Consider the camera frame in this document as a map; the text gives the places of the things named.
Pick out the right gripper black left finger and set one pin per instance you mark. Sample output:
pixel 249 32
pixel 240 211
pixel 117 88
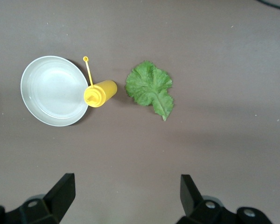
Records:
pixel 58 198

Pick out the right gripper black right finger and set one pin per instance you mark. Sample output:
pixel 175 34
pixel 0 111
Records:
pixel 191 198

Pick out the yellow squeeze bottle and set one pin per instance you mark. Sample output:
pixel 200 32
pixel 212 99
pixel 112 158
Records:
pixel 105 92

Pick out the green lettuce leaf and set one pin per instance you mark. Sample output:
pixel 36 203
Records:
pixel 149 88

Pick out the cream round plate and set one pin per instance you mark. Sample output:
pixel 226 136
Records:
pixel 53 91

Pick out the brown table cover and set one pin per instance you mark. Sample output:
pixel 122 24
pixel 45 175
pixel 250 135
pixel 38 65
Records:
pixel 154 151

